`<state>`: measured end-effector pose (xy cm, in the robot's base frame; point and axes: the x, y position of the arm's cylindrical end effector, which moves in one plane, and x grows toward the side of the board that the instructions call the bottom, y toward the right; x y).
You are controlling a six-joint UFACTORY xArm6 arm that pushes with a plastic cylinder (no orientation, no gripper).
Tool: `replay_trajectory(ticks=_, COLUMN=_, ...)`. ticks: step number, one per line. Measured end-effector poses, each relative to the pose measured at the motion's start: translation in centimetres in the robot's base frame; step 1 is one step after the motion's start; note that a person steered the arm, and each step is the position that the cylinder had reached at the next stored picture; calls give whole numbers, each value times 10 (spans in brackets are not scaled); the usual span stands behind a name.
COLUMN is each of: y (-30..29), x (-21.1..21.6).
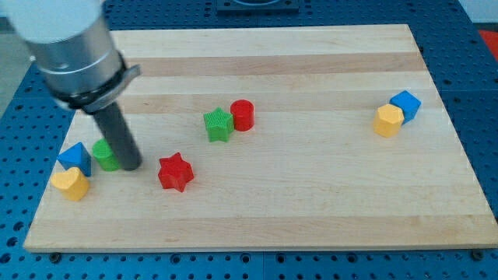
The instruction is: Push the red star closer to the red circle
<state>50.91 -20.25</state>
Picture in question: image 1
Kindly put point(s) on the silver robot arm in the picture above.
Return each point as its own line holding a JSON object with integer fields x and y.
{"x": 72, "y": 47}

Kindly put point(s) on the green star block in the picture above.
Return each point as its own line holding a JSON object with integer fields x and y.
{"x": 219, "y": 125}

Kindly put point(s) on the red star block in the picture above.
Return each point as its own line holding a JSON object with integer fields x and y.
{"x": 175, "y": 172}

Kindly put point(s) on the red cylinder block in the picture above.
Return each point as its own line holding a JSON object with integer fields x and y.
{"x": 243, "y": 114}

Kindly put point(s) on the wooden board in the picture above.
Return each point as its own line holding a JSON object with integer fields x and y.
{"x": 312, "y": 174}

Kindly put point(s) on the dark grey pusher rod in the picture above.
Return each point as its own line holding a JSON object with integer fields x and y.
{"x": 113, "y": 126}

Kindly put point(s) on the yellow hexagon block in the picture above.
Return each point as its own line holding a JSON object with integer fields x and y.
{"x": 388, "y": 120}

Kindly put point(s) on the green cylinder block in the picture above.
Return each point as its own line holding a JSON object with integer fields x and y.
{"x": 104, "y": 156}

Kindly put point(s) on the blue cube block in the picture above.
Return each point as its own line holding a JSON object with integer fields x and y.
{"x": 408, "y": 103}

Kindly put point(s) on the blue triangle block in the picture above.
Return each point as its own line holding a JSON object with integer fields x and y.
{"x": 76, "y": 156}

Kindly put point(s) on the yellow heart block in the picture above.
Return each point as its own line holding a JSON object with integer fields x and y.
{"x": 72, "y": 183}

